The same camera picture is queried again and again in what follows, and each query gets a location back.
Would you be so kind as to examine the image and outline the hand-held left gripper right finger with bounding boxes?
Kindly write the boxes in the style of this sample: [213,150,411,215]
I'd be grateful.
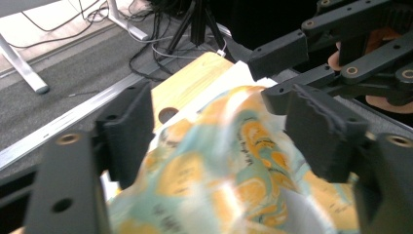
[283,84,413,234]

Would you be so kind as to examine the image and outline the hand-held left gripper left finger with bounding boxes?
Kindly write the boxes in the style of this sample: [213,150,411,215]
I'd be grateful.
[23,81,155,234]

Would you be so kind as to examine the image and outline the orange-slice print cloth bag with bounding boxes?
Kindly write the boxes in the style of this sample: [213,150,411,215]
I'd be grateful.
[106,85,361,234]

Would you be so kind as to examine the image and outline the wooden table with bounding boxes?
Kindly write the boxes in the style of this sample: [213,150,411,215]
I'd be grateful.
[150,51,236,133]

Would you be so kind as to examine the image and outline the black tripod stand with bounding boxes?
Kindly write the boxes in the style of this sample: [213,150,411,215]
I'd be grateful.
[167,0,228,57]

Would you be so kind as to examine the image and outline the black floor cable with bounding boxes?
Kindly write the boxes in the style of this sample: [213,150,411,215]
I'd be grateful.
[129,13,183,83]
[9,0,108,50]

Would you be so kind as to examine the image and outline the white floor cable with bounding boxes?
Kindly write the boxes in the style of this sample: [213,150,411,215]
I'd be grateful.
[126,19,227,61]

